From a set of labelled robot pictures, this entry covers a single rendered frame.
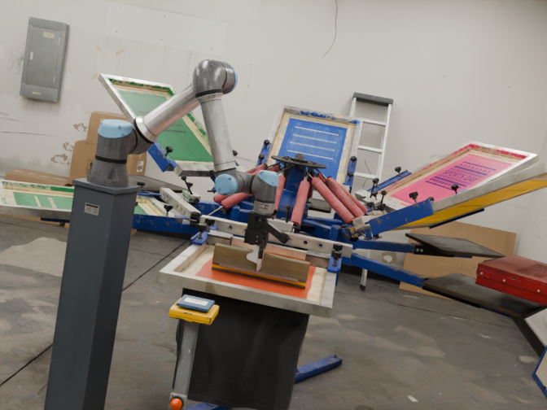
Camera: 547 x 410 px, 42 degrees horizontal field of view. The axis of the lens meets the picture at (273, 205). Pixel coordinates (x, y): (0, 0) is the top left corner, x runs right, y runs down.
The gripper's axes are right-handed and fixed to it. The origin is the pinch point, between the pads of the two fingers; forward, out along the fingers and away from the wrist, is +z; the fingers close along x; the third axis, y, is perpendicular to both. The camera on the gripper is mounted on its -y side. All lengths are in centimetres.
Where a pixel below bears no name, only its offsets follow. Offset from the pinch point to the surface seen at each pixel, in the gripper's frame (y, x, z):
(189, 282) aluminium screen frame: 19.8, 30.0, 2.1
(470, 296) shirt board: -85, -43, 8
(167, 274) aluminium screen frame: 27.5, 29.9, 0.7
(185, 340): 15, 49, 15
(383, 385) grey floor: -70, -170, 103
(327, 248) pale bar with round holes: -23, -52, 0
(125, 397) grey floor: 65, -78, 98
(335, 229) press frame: -25, -91, -2
